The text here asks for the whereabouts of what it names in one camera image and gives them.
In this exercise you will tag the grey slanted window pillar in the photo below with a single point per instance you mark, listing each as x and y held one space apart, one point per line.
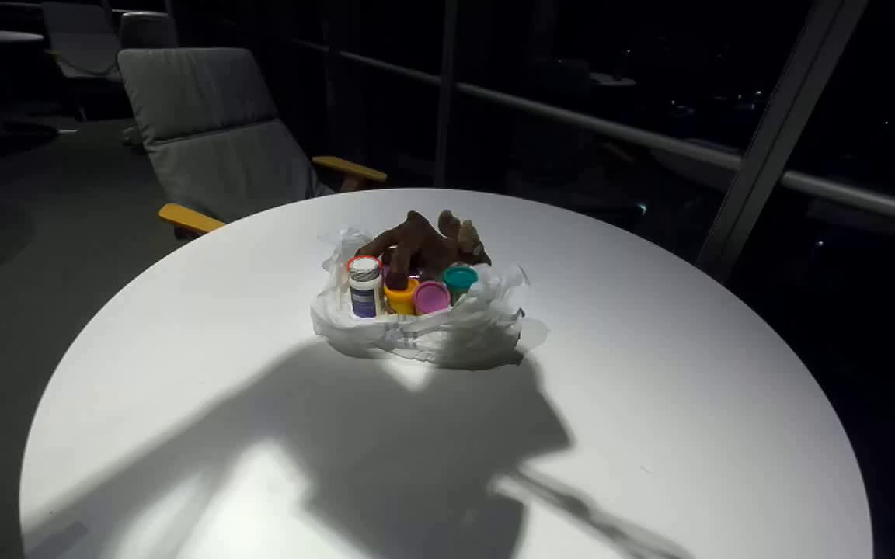
778 124

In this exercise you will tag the grey chair with yellow armrests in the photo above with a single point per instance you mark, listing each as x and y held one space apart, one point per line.
208 124

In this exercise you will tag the white translucent plastic bag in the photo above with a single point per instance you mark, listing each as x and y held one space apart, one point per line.
467 334

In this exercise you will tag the grey background chair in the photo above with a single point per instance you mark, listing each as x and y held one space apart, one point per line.
81 38

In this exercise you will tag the brown plush moose toy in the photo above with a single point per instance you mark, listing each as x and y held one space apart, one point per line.
427 241

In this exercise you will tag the yellow lid Play-Doh can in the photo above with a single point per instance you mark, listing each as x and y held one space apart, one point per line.
399 297

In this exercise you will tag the teal lid Play-Doh can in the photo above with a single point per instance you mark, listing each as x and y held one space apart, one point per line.
460 279

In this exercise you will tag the grey metal railing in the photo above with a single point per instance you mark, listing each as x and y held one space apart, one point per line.
676 151

